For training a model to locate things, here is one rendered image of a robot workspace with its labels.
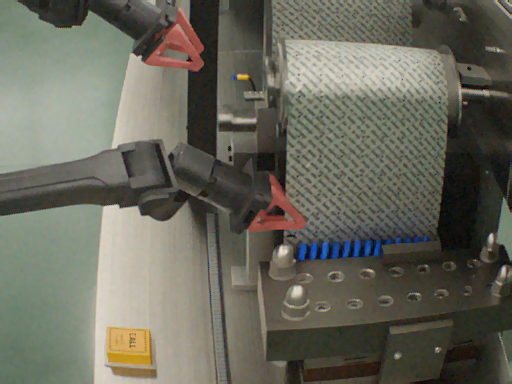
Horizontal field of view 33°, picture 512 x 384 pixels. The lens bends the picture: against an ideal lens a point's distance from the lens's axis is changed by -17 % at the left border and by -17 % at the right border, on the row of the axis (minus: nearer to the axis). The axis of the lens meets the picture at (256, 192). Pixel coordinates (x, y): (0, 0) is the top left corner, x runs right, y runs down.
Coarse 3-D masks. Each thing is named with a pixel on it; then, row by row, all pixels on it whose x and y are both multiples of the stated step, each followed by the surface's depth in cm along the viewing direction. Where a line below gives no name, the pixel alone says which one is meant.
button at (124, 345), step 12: (108, 336) 136; (120, 336) 136; (132, 336) 136; (144, 336) 136; (108, 348) 133; (120, 348) 133; (132, 348) 133; (144, 348) 134; (108, 360) 133; (120, 360) 133; (132, 360) 133; (144, 360) 133
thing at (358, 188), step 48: (288, 144) 132; (336, 144) 132; (384, 144) 132; (432, 144) 133; (288, 192) 135; (336, 192) 136; (384, 192) 136; (432, 192) 137; (288, 240) 139; (336, 240) 140; (384, 240) 140; (432, 240) 141
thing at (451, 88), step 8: (280, 48) 130; (280, 56) 129; (440, 56) 132; (280, 64) 129; (448, 64) 131; (280, 72) 129; (448, 72) 130; (448, 80) 130; (448, 88) 129; (448, 96) 130; (280, 104) 131; (448, 104) 130; (456, 104) 130; (280, 112) 132; (448, 112) 131; (280, 120) 132; (448, 120) 132
